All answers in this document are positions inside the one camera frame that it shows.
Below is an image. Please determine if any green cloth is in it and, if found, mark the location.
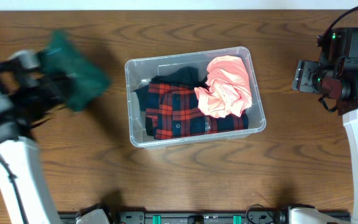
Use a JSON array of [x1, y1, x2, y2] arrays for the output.
[[38, 30, 111, 112]]

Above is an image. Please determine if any pink cloth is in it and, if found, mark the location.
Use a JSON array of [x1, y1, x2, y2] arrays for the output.
[[194, 55, 252, 118]]

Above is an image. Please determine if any dark navy cloth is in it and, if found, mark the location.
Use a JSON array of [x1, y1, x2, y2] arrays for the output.
[[134, 67, 207, 111]]

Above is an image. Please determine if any red plaid cloth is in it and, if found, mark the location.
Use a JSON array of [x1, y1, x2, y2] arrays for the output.
[[145, 83, 249, 140]]

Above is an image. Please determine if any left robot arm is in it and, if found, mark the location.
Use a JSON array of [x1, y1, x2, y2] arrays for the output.
[[0, 59, 71, 223]]

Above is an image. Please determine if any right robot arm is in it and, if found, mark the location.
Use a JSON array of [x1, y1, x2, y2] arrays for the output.
[[292, 27, 358, 223]]

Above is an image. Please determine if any clear plastic storage bin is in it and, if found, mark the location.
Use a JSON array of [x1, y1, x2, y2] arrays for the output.
[[125, 47, 267, 149]]

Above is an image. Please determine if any right black cable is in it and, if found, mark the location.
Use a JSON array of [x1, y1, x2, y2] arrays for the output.
[[321, 1, 358, 38]]

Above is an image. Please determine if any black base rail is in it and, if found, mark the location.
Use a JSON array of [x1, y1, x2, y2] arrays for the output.
[[56, 204, 354, 224]]

